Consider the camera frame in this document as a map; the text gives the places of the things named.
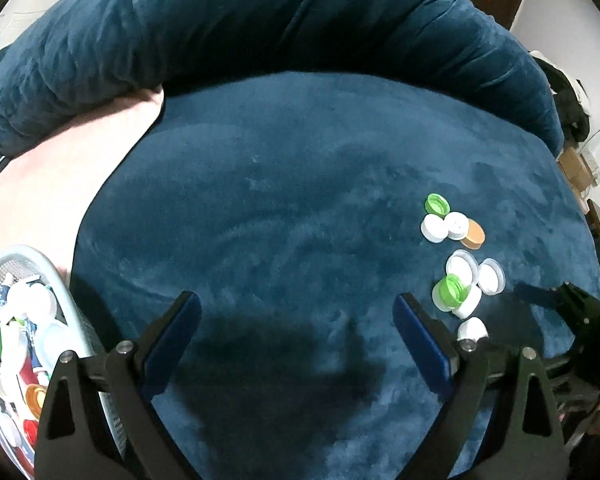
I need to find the pink cloth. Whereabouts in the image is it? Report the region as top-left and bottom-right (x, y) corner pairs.
(0, 89), (167, 291)

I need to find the dark blue rolled quilt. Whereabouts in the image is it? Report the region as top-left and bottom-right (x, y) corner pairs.
(0, 0), (566, 158)

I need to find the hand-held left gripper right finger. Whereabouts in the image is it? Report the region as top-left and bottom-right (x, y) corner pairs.
(392, 292), (567, 480)

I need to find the heap of mixed caps and tubes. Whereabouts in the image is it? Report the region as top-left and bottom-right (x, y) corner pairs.
(0, 272), (71, 461)

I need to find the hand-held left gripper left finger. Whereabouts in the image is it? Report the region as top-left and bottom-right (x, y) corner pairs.
(34, 291), (203, 480)

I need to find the pile of small bottle caps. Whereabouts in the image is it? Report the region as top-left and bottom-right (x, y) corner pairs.
(420, 193), (506, 343)

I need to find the dark clothes heap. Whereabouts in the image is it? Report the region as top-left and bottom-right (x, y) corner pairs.
(530, 50), (592, 143)

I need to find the light teal plastic basket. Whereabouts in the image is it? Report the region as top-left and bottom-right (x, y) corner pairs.
(0, 245), (131, 480)

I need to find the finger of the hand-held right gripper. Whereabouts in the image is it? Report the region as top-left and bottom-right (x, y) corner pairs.
(514, 282), (568, 312)

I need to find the cardboard box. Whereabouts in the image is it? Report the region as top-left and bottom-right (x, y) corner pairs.
(557, 147), (596, 191)

